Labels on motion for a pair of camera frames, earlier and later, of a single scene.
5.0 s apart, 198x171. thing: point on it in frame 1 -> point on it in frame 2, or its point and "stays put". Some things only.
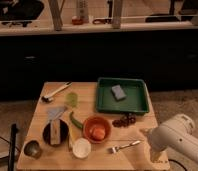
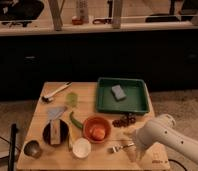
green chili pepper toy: x=75 y=121 stays put
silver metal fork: x=113 y=149 stays put
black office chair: x=17 y=12 stays put
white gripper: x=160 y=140 -> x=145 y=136
